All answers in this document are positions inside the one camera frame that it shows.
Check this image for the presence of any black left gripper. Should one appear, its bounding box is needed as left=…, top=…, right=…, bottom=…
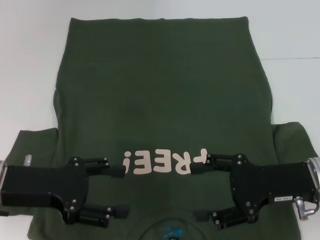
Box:
left=0, top=156, right=125, bottom=224

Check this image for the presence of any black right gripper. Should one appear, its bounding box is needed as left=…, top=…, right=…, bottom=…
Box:
left=191, top=152, right=318, bottom=232

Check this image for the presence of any dark green printed T-shirt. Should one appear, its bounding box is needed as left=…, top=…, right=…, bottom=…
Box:
left=0, top=16, right=320, bottom=240

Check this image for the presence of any right gripper connector cable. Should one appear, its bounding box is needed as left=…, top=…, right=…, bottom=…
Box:
left=294, top=195, right=320, bottom=221

